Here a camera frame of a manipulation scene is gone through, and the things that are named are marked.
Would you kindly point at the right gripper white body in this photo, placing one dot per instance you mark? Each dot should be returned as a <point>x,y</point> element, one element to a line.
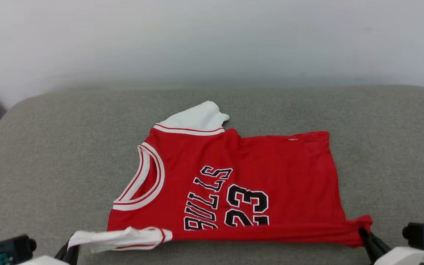
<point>410,257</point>

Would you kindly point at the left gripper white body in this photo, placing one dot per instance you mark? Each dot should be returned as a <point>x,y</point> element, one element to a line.
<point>46,261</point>

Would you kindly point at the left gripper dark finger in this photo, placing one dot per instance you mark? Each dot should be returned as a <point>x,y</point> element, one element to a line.
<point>73,255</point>
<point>60,254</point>

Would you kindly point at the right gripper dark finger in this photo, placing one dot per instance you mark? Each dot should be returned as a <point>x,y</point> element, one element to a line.
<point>379,243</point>
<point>367,244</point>

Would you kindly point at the red basketball jersey white sleeves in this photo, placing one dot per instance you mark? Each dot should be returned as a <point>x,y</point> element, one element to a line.
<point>271,169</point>

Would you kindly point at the grey fabric sofa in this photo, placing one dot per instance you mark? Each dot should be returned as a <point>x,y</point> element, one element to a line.
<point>271,106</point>

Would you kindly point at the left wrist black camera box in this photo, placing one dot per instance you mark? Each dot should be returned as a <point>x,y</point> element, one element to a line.
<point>13,247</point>

